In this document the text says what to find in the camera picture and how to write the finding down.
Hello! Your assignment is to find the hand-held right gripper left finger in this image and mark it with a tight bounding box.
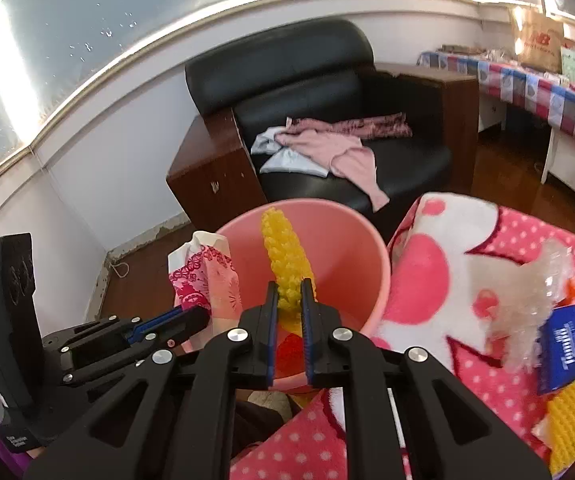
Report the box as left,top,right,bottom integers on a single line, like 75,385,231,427
22,280,280,480

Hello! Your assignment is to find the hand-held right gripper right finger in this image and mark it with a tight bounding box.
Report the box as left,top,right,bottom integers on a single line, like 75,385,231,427
301,280,551,480

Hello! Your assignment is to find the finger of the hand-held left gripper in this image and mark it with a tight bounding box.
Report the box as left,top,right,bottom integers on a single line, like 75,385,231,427
128,306,211,348

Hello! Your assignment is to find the pink floral paper packet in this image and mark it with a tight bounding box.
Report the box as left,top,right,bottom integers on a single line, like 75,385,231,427
168,231,244,321

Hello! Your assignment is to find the pink plastic bucket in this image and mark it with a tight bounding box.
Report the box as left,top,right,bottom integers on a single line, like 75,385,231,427
214,199,392,391

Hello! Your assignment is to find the yellow bumpy strip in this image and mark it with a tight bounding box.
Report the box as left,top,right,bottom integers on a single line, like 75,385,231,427
260,207,317,333

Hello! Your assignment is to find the blue packet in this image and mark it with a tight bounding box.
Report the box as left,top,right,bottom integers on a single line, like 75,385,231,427
537,304,575,395

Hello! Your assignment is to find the red plastic piece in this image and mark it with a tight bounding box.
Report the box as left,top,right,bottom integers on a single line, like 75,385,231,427
274,335,305,378

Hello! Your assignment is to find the pink printed blanket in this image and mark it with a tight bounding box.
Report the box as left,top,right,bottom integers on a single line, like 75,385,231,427
230,192,575,480

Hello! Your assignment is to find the light blue garment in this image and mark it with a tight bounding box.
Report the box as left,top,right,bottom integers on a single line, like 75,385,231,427
250,126,331,179

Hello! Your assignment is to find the pink garment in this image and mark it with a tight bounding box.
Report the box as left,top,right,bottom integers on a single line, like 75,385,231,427
273,127,391,212

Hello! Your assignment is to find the mauve patterned garment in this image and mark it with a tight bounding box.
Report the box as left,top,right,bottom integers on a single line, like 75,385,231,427
286,112,413,139

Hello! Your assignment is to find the clear plastic wrapper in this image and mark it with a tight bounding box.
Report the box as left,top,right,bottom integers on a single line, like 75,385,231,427
487,240,575,373

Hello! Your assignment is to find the black leather armchair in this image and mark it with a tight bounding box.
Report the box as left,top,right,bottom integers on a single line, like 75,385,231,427
166,17,479,233

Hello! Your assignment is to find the white table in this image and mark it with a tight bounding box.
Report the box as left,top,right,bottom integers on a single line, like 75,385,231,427
477,95,575,223

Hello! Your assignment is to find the checkered cloth table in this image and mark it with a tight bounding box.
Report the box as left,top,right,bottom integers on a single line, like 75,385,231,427
417,50,575,153

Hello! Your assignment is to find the brown paper bag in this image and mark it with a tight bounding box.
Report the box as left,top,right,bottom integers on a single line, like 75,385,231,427
511,7,565,72

